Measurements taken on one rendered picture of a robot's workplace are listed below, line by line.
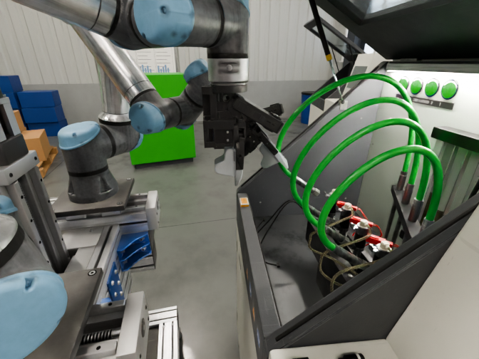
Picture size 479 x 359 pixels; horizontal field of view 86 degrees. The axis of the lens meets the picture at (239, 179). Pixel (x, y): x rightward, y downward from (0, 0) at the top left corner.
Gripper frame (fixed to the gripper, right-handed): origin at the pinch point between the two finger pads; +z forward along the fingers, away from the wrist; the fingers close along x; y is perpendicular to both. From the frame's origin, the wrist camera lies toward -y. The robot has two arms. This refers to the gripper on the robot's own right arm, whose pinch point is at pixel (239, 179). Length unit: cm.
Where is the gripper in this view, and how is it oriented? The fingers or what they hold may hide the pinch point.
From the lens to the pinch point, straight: 57.1
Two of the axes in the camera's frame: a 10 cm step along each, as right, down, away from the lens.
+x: 0.9, 4.1, -9.1
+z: 0.0, 9.1, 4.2
